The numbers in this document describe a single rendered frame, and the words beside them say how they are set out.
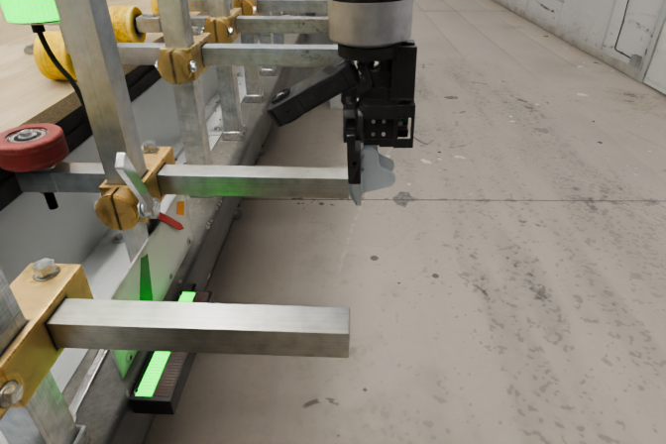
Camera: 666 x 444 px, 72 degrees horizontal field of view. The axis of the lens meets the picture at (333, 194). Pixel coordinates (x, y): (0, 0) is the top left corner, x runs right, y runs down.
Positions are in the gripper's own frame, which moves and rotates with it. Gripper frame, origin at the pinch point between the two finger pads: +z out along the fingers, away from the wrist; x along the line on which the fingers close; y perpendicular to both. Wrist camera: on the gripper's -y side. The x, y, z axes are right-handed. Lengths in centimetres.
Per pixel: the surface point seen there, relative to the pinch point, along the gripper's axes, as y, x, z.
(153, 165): -25.6, -0.9, -5.2
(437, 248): 32, 97, 83
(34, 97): -50, 15, -9
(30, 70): -60, 29, -9
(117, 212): -27.3, -8.7, -3.0
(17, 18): -32.0, -7.3, -24.5
